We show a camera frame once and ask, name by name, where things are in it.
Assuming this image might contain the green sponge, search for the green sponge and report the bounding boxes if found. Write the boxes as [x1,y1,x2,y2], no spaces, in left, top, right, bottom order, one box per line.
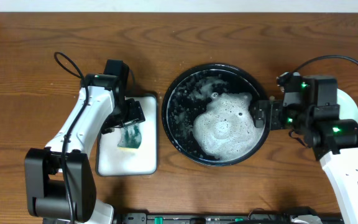
[117,124,142,153]

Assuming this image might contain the light green plate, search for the light green plate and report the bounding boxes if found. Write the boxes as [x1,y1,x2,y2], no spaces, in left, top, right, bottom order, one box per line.
[337,89,358,124]

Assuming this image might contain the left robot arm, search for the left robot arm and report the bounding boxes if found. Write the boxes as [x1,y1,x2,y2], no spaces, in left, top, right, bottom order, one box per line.
[24,74,145,223]

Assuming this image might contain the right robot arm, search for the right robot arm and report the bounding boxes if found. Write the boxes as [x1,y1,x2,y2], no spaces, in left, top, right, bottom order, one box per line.
[249,73,358,223]

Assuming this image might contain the black tray with foam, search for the black tray with foam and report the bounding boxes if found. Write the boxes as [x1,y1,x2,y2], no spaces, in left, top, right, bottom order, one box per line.
[96,95,158,177]

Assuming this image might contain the round black tray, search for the round black tray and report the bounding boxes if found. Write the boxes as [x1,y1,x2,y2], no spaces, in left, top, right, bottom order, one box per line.
[161,63,269,166]

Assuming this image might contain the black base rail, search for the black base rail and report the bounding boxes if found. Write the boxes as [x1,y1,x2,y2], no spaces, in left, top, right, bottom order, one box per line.
[42,211,344,224]

